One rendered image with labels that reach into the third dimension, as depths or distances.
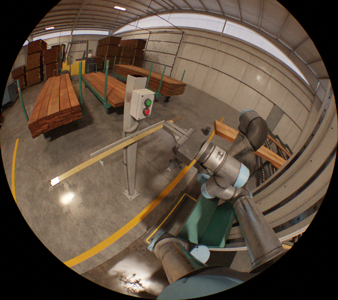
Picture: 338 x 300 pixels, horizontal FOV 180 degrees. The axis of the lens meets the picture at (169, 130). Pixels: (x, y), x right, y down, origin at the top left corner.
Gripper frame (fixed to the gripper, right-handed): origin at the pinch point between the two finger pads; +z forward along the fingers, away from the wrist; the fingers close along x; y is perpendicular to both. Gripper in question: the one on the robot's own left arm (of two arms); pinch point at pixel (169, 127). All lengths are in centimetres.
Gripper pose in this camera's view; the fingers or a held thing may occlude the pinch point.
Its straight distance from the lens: 37.8
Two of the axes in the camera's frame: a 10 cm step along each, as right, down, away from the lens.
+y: 0.7, -6.3, -7.7
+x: -6.5, 5.6, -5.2
